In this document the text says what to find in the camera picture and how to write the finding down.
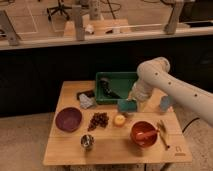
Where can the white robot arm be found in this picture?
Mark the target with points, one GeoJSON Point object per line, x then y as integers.
{"type": "Point", "coordinates": [155, 74]}

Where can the green plastic tray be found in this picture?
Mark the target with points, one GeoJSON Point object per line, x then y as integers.
{"type": "Point", "coordinates": [120, 83]}

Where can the black flat object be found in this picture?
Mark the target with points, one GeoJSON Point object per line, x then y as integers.
{"type": "Point", "coordinates": [88, 93]}

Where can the grey crumpled cloth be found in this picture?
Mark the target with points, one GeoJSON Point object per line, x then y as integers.
{"type": "Point", "coordinates": [86, 102]}

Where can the bunch of dark grapes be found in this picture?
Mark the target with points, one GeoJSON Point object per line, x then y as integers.
{"type": "Point", "coordinates": [98, 119]}

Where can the yellow round fruit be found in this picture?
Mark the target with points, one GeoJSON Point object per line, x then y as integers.
{"type": "Point", "coordinates": [119, 120]}

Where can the purple plate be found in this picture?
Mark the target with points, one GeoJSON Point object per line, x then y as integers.
{"type": "Point", "coordinates": [68, 119]}

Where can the wooden table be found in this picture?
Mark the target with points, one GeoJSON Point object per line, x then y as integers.
{"type": "Point", "coordinates": [112, 145]}

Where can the red spoon in bowl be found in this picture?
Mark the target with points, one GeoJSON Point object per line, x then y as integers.
{"type": "Point", "coordinates": [141, 136]}

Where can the metal cup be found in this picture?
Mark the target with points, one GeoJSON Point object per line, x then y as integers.
{"type": "Point", "coordinates": [87, 141]}

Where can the red bowl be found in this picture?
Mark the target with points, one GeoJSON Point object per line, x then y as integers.
{"type": "Point", "coordinates": [143, 126]}

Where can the light blue cup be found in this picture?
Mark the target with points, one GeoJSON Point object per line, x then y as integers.
{"type": "Point", "coordinates": [165, 103]}

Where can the wooden utensil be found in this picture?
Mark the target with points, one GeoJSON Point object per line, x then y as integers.
{"type": "Point", "coordinates": [163, 133]}

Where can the black office chair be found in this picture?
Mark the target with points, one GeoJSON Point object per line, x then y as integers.
{"type": "Point", "coordinates": [61, 8]}

